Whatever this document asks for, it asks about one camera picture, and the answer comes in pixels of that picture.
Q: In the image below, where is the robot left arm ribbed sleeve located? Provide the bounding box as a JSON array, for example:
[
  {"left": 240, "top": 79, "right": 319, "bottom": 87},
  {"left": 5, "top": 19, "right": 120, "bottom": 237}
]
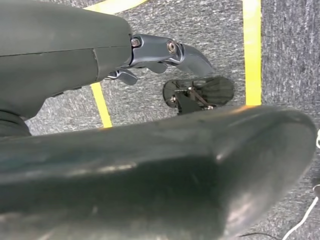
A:
[{"left": 0, "top": 109, "right": 32, "bottom": 138}]

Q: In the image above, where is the yellow floor tape square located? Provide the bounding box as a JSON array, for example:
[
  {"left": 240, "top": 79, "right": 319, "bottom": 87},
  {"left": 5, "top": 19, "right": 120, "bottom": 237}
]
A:
[{"left": 83, "top": 0, "right": 263, "bottom": 129}]

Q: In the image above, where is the white power strip cable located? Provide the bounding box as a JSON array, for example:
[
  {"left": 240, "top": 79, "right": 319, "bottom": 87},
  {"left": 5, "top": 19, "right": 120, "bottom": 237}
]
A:
[{"left": 282, "top": 129, "right": 320, "bottom": 240}]

